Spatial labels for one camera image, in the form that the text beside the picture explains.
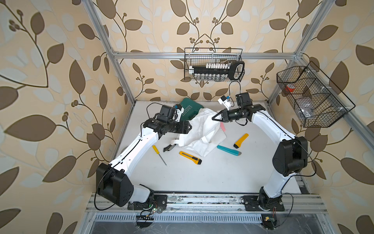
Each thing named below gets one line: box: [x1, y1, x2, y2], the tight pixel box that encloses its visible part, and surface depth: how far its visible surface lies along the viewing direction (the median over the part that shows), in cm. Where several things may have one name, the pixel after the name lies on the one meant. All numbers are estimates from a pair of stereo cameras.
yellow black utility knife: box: [178, 150, 203, 165], surface depth 91 cm
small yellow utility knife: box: [233, 133, 250, 149], surface depth 101 cm
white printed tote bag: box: [170, 107, 227, 158], surface depth 84 cm
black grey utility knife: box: [163, 143, 177, 153], surface depth 95 cm
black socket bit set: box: [188, 60, 245, 81], surface depth 86 cm
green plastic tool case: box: [180, 97, 205, 121], surface depth 114 cm
